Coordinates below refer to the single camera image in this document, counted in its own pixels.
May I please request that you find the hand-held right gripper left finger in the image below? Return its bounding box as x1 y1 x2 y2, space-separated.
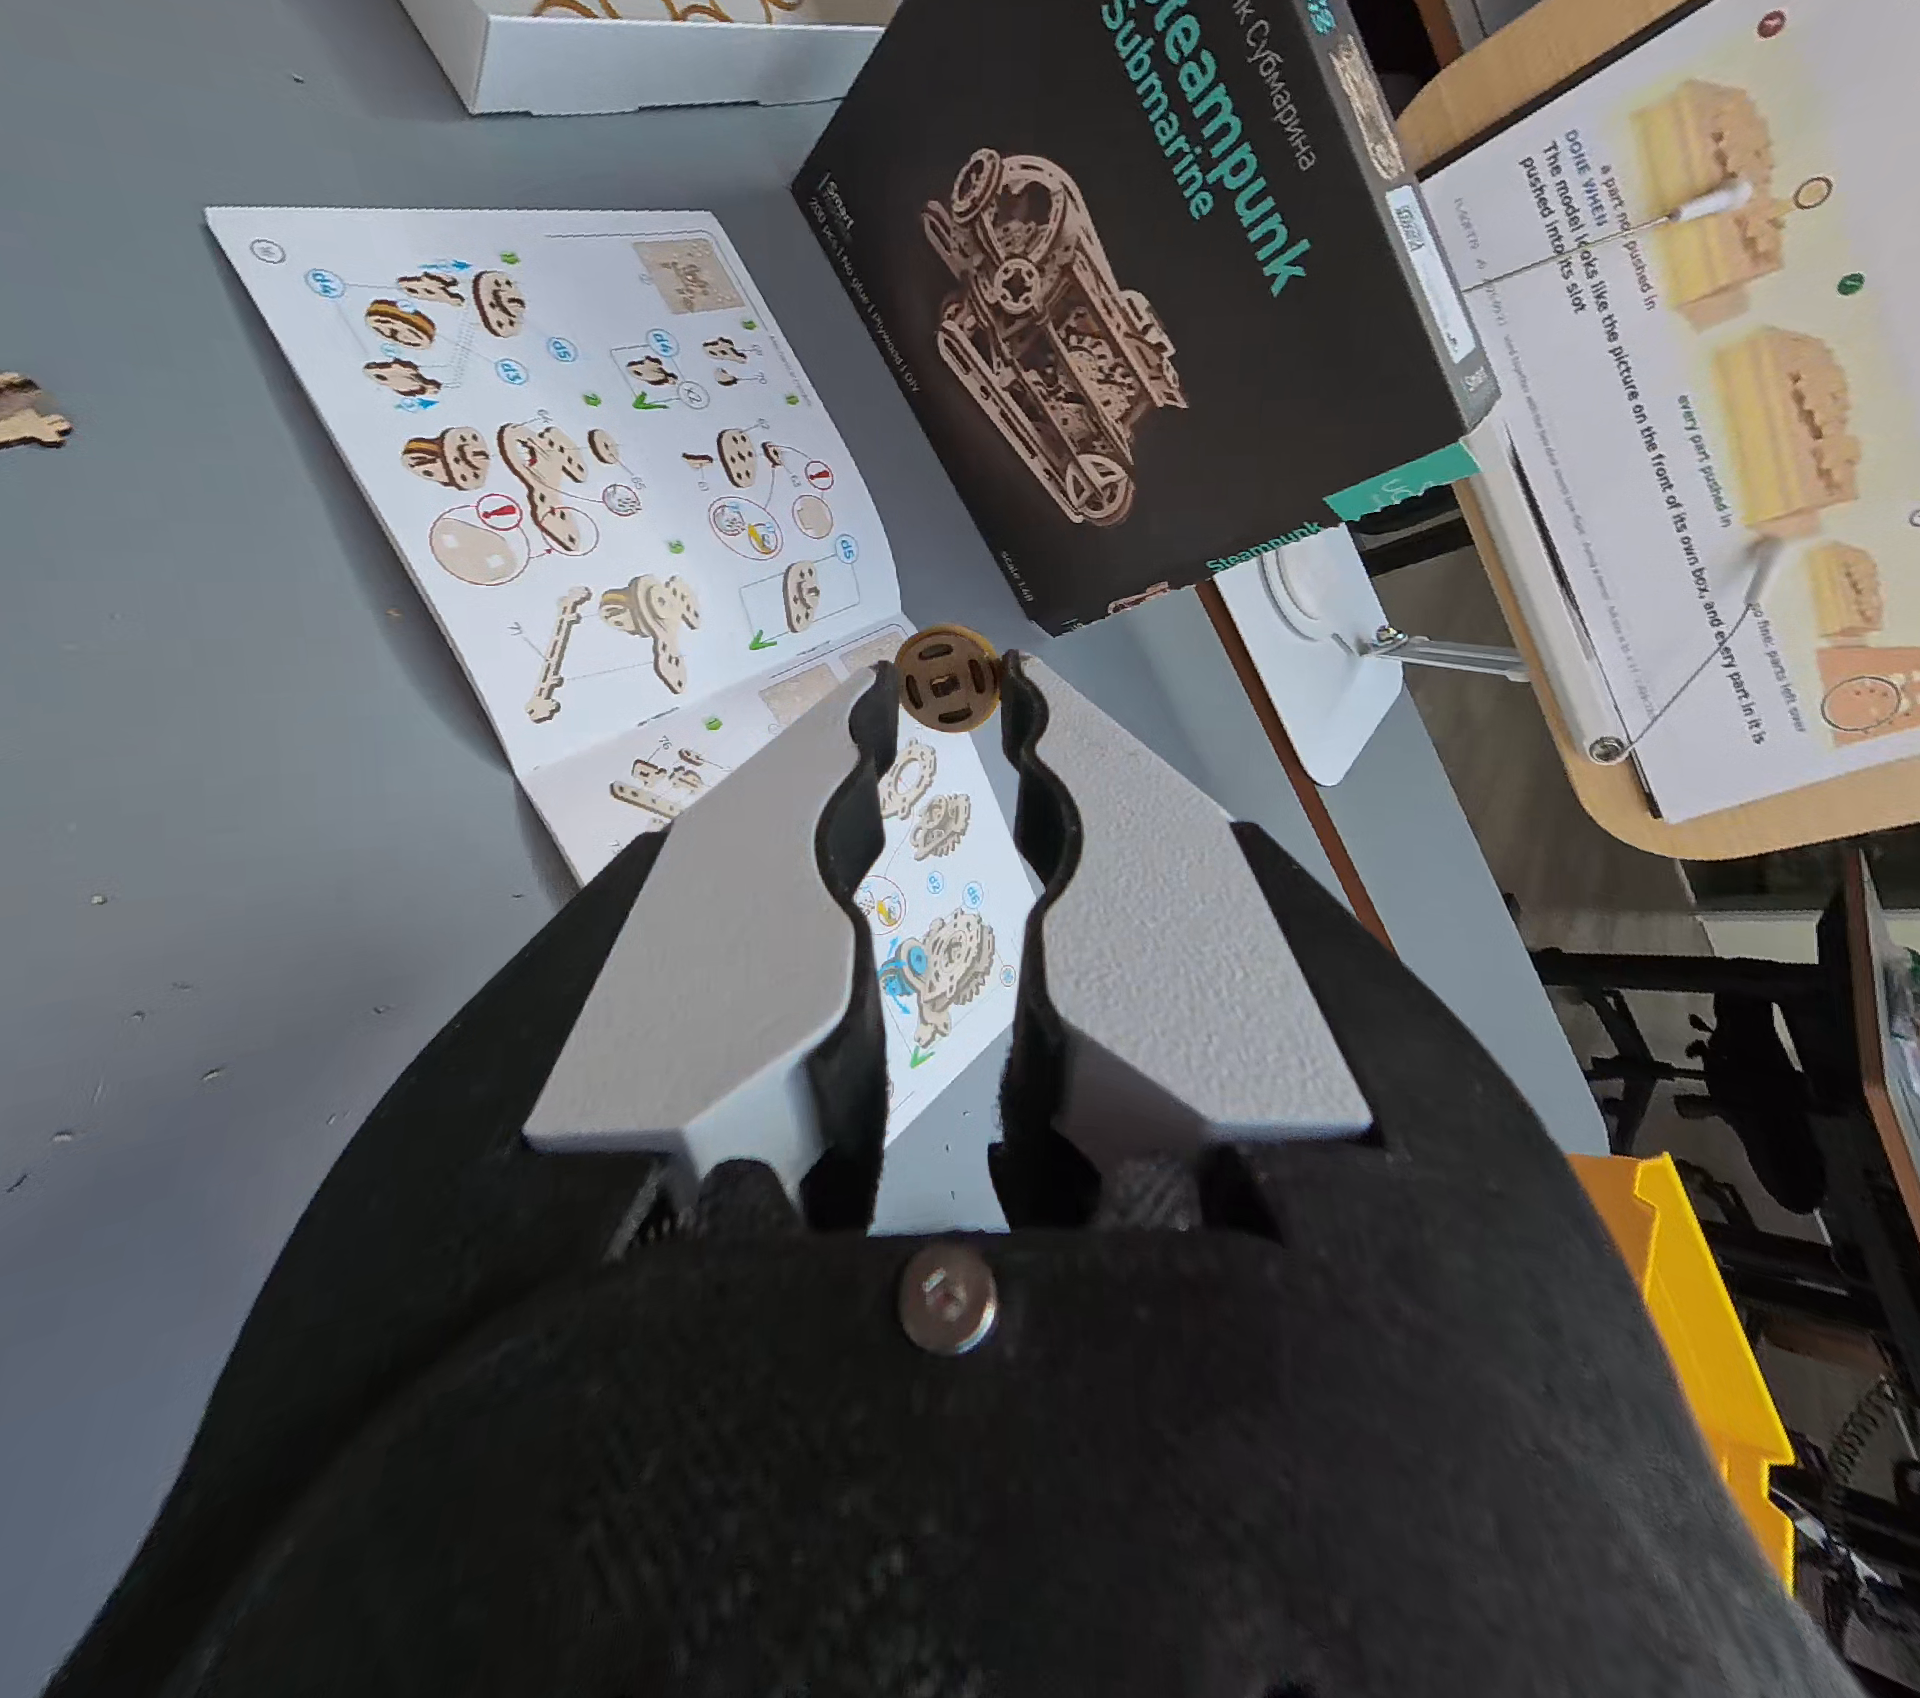
522 659 909 1235

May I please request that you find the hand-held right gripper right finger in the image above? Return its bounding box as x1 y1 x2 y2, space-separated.
990 652 1379 1235

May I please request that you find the round wooden disc part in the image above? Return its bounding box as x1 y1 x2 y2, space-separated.
894 626 1001 733

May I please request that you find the grey desk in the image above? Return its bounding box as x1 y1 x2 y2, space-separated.
0 0 1614 1698

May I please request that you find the white stand base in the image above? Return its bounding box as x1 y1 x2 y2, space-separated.
1212 521 1531 789

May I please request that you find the black model kit box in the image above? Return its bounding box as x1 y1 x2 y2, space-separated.
790 0 1486 639

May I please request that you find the black office chair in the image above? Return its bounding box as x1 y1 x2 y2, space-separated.
1529 850 1920 1295

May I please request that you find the yellow bin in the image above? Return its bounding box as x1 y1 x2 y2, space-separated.
1564 1146 1797 1587

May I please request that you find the laminated instruction sheet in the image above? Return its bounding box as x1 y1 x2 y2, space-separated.
1416 0 1920 822

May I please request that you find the open instruction booklet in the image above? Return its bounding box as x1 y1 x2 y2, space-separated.
205 206 1044 1145

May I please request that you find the light wooden board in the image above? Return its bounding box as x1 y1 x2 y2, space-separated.
1394 0 1920 859

